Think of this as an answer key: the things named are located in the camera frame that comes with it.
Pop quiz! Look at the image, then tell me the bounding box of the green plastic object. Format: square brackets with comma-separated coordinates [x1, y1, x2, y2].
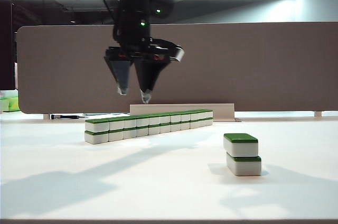
[8, 96, 20, 111]

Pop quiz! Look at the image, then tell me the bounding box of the beige tile rack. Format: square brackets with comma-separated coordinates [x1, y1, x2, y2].
[129, 103, 236, 122]

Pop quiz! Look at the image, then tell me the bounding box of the brown desk divider panel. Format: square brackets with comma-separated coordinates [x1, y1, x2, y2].
[16, 22, 338, 115]

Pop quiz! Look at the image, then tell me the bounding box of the black pen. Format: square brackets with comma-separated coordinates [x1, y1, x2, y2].
[50, 114, 83, 119]

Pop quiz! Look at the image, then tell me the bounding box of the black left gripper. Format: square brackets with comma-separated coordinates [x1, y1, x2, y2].
[104, 38, 175, 104]

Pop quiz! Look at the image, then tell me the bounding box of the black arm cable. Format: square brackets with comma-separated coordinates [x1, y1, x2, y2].
[102, 0, 122, 44]

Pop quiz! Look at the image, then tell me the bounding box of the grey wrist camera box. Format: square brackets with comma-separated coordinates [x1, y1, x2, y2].
[168, 45, 185, 63]

